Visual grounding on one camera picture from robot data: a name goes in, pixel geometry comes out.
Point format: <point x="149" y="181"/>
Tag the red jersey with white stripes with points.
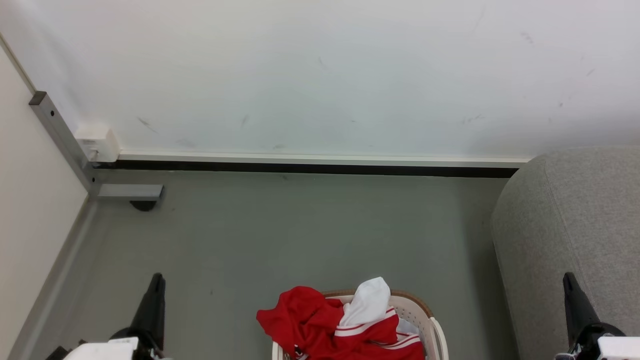
<point x="310" y="320"/>

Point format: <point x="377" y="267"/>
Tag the grey fabric sofa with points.
<point x="565" y="230"/>

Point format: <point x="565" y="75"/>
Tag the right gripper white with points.
<point x="620" y="349"/>

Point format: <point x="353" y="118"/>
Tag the grey metal frame post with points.
<point x="60" y="135"/>

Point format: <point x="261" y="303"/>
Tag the white wall socket box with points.
<point x="97" y="142"/>

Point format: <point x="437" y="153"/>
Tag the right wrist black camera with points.
<point x="589" y="336"/>

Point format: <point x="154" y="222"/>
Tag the white laundry basket brown rim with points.
<point x="417" y="312"/>

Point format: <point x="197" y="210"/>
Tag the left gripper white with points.
<point x="105" y="350"/>

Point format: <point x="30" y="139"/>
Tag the black round frame foot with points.
<point x="144" y="205"/>

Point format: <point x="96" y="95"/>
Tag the white garment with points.
<point x="370" y="300"/>

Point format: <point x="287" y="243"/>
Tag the white and black baseboard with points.
<point x="320" y="164"/>

